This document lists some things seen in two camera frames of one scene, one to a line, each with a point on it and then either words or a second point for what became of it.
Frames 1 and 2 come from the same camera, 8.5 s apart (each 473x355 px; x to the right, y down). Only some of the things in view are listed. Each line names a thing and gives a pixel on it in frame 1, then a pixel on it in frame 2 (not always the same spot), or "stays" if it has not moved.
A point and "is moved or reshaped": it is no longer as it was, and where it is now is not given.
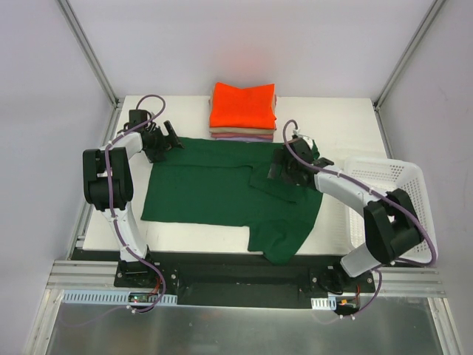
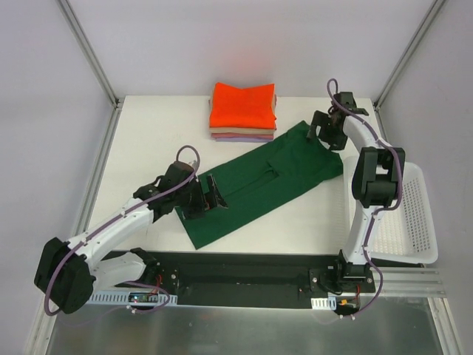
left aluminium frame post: (117, 102) stays
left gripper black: (162, 140) → (202, 200)
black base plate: (236, 279) stays
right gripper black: (282, 167) → (324, 130)
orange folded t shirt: (250, 108) stays
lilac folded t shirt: (245, 139) stays
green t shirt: (218, 182) is moved or reshaped
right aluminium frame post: (430, 15) stays
